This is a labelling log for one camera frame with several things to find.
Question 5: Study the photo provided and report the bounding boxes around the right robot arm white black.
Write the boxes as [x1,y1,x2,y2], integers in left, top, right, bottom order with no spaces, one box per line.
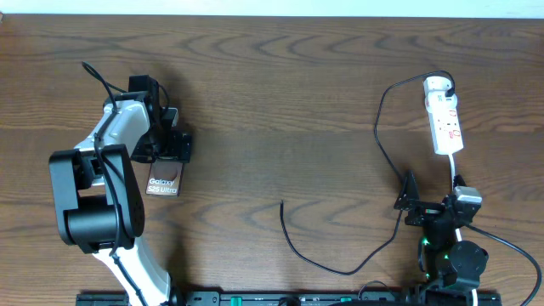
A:
[394,171,489,303]

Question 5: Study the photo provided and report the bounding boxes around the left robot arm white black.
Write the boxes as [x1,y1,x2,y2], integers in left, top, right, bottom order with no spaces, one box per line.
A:
[48,75,192,305]

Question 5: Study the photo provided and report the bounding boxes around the white charger plug adapter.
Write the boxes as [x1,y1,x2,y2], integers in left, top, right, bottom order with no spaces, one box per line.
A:
[423,76,452,95]

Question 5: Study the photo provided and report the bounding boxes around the white power strip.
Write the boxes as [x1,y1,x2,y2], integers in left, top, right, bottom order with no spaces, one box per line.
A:
[424,90,463,156]

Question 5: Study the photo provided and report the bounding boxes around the white power strip cord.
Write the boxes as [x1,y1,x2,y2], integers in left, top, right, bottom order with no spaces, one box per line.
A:
[448,153,479,306]

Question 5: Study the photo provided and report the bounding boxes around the black charger cable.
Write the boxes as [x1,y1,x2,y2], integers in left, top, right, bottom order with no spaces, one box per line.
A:
[279,70,457,276]

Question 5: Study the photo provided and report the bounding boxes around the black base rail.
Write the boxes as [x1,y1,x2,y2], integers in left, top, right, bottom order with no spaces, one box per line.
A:
[75,291,502,306]

